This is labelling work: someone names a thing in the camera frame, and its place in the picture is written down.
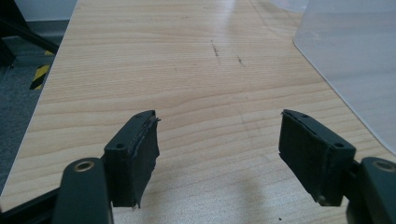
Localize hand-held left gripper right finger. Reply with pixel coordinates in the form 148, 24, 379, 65
277, 108, 357, 207

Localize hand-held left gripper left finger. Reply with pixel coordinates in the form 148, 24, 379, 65
103, 109, 162, 209

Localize translucent white plastic sheet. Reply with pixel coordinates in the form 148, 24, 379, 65
270, 0, 396, 156

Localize yellow black hazard tape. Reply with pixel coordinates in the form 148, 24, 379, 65
29, 49, 56, 91

